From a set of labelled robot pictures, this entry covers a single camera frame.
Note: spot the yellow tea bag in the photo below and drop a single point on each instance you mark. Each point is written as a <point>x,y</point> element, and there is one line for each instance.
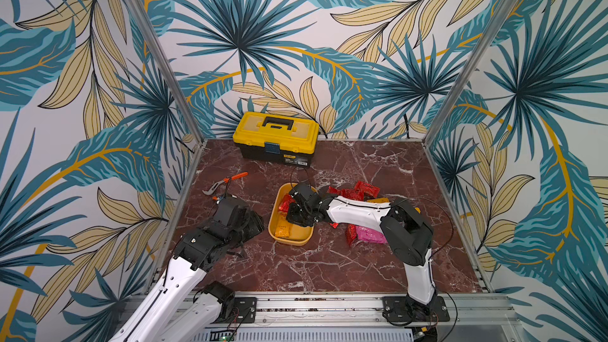
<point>382,200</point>
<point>283,230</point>

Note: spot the yellow plastic storage box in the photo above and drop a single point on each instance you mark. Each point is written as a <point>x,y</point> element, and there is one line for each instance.
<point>299,235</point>

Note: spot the orange handled water pump pliers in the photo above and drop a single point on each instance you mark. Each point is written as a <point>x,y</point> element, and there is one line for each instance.
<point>213,189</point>

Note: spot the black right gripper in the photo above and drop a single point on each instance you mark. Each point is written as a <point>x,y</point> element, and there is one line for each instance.
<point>298,207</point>

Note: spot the aluminium corner post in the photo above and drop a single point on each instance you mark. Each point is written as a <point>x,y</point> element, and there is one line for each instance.
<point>495,23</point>
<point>149,36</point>

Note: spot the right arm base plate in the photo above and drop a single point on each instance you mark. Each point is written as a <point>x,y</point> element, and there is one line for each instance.
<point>413,309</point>

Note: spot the yellow black plastic toolbox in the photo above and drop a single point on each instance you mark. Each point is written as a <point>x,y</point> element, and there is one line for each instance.
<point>272,138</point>

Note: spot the pink tea bag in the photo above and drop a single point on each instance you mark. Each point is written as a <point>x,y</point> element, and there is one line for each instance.
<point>368,235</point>

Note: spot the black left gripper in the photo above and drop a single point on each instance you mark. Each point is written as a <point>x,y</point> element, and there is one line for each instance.
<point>256,226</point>

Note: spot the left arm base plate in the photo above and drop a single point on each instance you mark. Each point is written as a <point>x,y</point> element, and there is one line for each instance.
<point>240,310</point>

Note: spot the left aluminium corner post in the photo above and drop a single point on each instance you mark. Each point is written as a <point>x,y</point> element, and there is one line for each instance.
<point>149,36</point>

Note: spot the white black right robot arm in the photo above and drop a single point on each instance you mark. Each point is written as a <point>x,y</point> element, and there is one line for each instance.
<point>407,231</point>

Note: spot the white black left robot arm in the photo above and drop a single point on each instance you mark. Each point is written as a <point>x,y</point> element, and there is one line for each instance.
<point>194,256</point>

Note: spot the aluminium front rail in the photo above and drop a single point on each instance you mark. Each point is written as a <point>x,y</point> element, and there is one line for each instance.
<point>368,309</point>

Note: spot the right aluminium corner post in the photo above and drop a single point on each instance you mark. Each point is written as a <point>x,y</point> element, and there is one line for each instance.
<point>495,23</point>

